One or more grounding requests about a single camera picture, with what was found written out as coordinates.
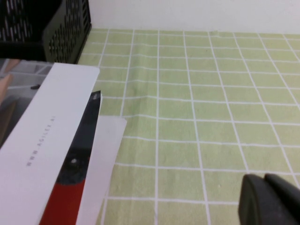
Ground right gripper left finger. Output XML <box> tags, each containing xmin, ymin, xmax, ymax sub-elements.
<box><xmin>238</xmin><ymin>173</ymin><xmax>291</xmax><ymax>225</ymax></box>

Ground black and red book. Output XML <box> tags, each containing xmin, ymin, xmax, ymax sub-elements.
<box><xmin>38</xmin><ymin>90</ymin><xmax>104</xmax><ymax>225</ymax></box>

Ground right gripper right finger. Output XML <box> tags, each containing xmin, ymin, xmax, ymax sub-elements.
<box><xmin>264</xmin><ymin>172</ymin><xmax>300</xmax><ymax>225</ymax></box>

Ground AgileX robotics brochure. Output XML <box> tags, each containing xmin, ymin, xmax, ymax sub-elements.
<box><xmin>0</xmin><ymin>58</ymin><xmax>101</xmax><ymax>225</ymax></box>

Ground white paper stack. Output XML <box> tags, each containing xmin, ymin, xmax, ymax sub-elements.
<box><xmin>76</xmin><ymin>114</ymin><xmax>128</xmax><ymax>225</ymax></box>

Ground black plastic book holder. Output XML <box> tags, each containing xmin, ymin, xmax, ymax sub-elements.
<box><xmin>0</xmin><ymin>0</ymin><xmax>92</xmax><ymax>64</ymax></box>

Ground green checked tablecloth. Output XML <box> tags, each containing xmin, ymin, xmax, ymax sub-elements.
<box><xmin>76</xmin><ymin>28</ymin><xmax>300</xmax><ymax>225</ymax></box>

